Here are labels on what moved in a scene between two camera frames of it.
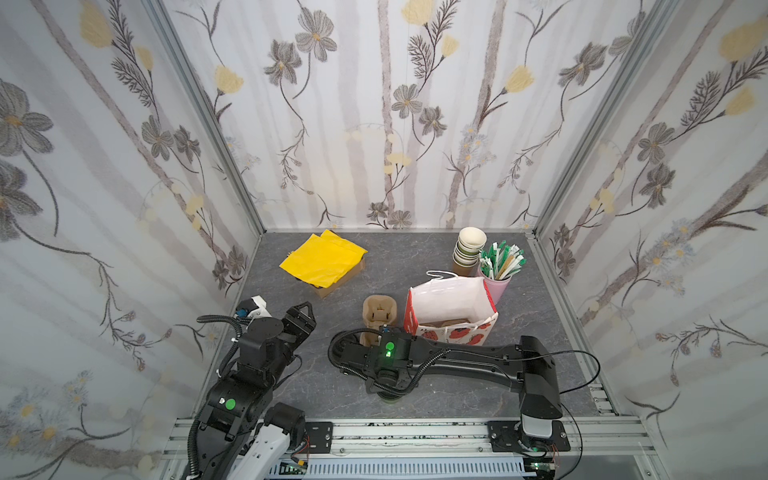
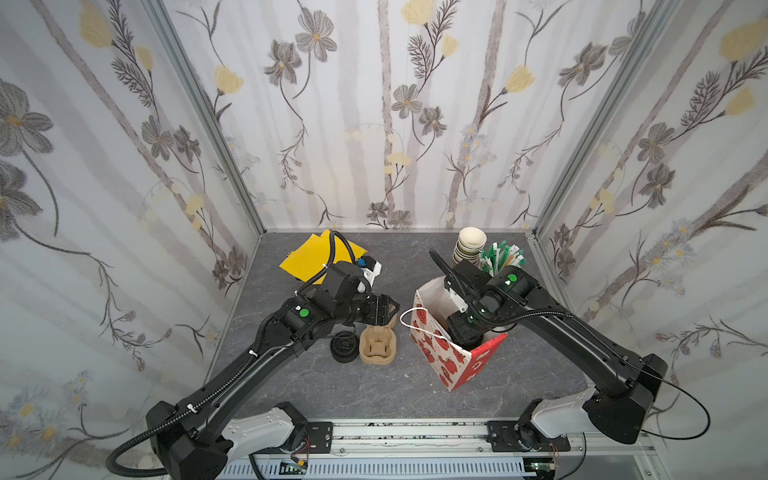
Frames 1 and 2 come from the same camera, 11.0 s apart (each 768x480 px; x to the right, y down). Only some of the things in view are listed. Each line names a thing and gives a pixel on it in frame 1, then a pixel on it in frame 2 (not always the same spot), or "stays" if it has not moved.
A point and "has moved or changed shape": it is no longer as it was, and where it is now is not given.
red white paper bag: [450, 309] has moved or changed shape
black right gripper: [372, 335] to [459, 288]
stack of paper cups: [466, 257] stays
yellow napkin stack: [323, 260] stays
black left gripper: [294, 324] to [380, 309]
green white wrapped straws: [499, 262] stays
